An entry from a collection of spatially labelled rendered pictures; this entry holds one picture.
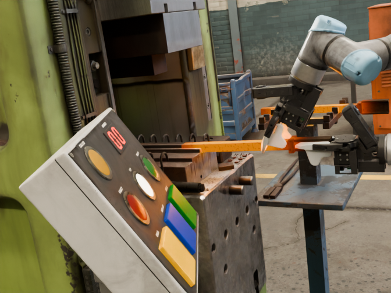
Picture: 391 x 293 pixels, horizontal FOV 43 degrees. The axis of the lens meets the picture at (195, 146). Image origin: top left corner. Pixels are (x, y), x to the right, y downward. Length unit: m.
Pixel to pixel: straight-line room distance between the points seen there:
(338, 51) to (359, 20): 7.71
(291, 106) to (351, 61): 0.20
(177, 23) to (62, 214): 0.74
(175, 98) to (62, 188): 1.03
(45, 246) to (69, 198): 0.54
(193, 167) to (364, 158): 0.43
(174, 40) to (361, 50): 0.45
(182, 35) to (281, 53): 7.87
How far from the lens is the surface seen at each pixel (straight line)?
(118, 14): 1.24
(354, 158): 1.24
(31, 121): 1.10
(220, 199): 1.34
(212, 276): 1.34
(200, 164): 1.36
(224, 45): 9.47
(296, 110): 1.23
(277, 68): 9.20
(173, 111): 1.66
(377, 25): 4.78
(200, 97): 1.70
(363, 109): 1.71
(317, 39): 1.19
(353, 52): 1.13
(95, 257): 0.69
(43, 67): 1.09
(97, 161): 0.71
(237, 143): 1.32
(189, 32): 1.35
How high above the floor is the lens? 1.34
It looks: 14 degrees down
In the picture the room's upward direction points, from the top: 8 degrees counter-clockwise
